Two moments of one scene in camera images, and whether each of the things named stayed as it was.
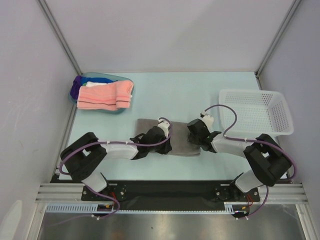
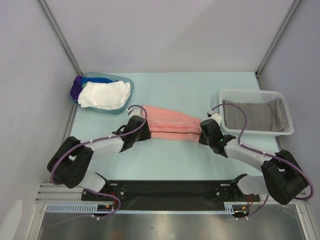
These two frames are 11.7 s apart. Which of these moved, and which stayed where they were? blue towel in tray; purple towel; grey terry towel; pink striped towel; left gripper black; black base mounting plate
Moved: grey terry towel; left gripper black; pink striped towel
Stayed: blue towel in tray; black base mounting plate; purple towel
